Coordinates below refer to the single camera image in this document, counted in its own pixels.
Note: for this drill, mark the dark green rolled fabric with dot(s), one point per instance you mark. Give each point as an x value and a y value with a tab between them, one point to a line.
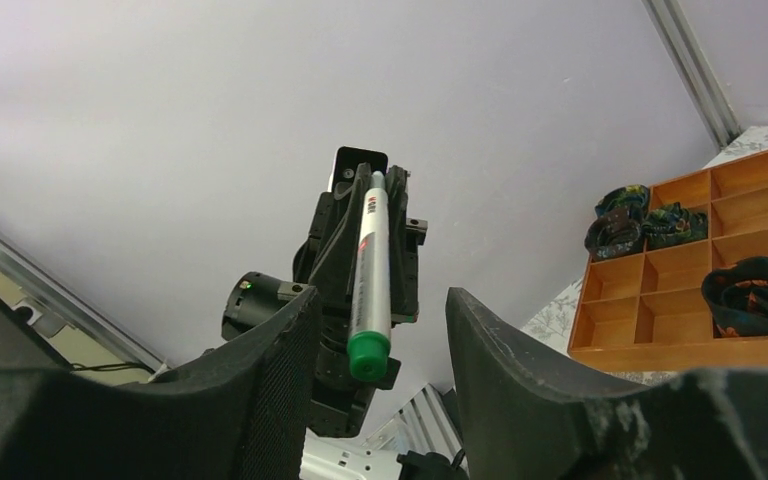
672	225

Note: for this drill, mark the floral patterned tablecloth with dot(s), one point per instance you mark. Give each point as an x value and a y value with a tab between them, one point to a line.
689	265

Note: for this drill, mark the dark rolled fabric back left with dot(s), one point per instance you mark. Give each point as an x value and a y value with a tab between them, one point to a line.
635	197

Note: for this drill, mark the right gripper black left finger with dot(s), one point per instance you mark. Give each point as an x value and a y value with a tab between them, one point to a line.
239	412

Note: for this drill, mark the dark rolled fabric front left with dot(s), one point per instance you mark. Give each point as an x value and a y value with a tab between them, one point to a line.
617	233

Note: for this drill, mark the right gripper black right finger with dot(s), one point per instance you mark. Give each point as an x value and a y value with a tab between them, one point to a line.
530	412

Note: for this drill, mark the wooden compartment tray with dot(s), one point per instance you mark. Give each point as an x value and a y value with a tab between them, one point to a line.
695	265

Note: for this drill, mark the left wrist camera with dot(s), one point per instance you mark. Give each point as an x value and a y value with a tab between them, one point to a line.
347	161

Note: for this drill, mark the dark rolled fabric orange pattern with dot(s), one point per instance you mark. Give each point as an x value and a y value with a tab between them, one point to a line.
737	298

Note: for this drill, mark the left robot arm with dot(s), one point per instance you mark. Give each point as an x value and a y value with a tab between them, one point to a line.
339	402

